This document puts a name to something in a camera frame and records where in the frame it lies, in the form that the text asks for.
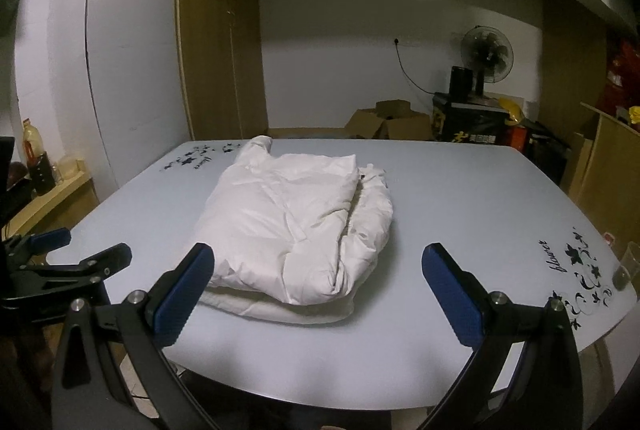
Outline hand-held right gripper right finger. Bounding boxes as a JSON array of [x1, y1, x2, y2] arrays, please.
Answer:
[[421, 243, 584, 430]]

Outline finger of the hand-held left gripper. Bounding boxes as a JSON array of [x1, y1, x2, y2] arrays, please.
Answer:
[[9, 227, 72, 263], [20, 242, 133, 292]]

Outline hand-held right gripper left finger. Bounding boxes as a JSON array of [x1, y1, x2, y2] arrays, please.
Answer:
[[50, 242, 216, 430]]

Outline white puffer jacket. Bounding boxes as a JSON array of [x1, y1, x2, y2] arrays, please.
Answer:
[[192, 135, 394, 325]]

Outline wooden side shelf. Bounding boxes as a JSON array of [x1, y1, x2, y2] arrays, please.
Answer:
[[10, 170, 101, 236]]

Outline dark sauce bottle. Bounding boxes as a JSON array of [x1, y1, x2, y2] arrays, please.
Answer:
[[29, 152, 54, 196]]

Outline clear glass jar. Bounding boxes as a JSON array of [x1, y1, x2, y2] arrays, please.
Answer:
[[56, 155, 79, 183]]

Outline amber oil bottle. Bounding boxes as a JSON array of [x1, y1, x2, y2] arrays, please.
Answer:
[[22, 119, 44, 161]]

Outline red box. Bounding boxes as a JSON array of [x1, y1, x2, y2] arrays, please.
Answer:
[[502, 122, 533, 148]]

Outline black printed box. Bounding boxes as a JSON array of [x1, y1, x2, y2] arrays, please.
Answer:
[[432, 92, 511, 145]]

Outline black bag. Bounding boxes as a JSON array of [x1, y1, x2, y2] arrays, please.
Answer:
[[525, 120, 571, 183]]

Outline clear drinking glass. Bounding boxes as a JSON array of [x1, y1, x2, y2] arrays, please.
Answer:
[[612, 242, 640, 292]]

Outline open cardboard box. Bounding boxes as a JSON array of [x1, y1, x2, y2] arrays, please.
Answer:
[[345, 100, 433, 141]]

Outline yellow plastic toy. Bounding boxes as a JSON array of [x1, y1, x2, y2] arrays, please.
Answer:
[[497, 97, 525, 125]]

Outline flat cardboard box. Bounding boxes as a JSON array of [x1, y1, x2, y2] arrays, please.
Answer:
[[267, 126, 351, 140]]

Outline wooden cabinet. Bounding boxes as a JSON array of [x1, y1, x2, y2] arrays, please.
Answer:
[[560, 102, 640, 231]]

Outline black cylinder speaker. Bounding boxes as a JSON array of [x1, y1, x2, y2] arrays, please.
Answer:
[[449, 66, 473, 98]]

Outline wooden wardrobe panel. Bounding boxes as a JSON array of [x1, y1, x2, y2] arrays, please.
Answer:
[[175, 0, 268, 141]]

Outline black electric fan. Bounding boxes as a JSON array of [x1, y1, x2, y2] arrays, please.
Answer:
[[460, 26, 515, 100]]

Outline red packets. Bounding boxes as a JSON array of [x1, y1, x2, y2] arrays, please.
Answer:
[[597, 37, 640, 111]]

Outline black power cable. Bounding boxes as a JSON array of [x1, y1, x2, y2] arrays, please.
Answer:
[[392, 39, 436, 96]]

